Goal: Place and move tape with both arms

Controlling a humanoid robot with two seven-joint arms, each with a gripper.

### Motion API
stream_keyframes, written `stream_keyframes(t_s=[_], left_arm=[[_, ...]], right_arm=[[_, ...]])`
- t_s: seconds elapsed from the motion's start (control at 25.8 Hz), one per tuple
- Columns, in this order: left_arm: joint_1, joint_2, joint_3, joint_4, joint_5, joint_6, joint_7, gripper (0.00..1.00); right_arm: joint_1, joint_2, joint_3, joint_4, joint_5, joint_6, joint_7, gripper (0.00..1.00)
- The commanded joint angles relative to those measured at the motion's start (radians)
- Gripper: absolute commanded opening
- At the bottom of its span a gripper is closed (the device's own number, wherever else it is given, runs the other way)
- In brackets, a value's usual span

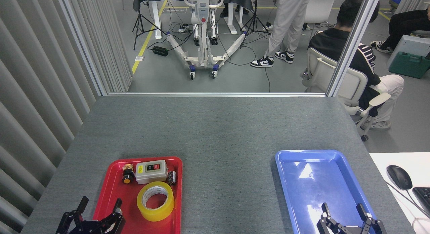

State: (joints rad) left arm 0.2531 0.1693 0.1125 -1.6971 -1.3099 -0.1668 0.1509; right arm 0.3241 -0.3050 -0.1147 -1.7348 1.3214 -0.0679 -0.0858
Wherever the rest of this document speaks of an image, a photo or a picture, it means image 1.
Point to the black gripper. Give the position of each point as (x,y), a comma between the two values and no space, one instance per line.
(88,228)

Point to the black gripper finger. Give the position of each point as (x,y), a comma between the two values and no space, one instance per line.
(325,212)
(362,212)

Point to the yellow tape roll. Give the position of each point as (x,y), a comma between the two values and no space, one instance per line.
(143,207)

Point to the red plastic tray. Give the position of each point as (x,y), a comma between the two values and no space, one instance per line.
(131,197)

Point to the blue plastic tray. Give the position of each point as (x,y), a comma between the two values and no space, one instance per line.
(315,180)

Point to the black push button orange cap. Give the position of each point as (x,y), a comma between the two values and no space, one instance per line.
(127,177)

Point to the black computer mouse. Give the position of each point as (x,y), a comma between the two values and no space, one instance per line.
(399,177)

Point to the black keyboard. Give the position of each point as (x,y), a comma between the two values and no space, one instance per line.
(424,198)

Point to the white office chair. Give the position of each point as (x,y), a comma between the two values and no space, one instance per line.
(320,72)

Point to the green plastic case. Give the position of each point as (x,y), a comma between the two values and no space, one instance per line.
(408,66)

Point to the black power adapter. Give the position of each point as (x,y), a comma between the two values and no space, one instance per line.
(160,50)

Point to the grey flat box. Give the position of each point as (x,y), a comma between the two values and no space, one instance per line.
(416,44)

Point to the black tripod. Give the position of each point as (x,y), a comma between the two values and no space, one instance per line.
(254,20)
(138,20)

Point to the seated person in corner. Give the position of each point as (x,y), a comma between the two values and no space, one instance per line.
(403,25)

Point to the white power strip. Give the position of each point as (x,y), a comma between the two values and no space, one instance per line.
(183,29)

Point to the standing person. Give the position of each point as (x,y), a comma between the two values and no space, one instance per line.
(285,18)

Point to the white plain chair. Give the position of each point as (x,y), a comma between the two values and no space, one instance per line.
(320,8)

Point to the white stand on wheels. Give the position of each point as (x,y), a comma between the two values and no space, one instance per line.
(203,12)

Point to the grey two-button switch box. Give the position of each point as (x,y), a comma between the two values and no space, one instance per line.
(151,175)

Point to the small black switch part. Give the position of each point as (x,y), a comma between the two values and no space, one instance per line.
(171,177)

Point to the silver rail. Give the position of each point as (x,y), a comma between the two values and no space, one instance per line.
(215,94)

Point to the silver post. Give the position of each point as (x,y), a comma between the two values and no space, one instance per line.
(352,42)
(80,42)

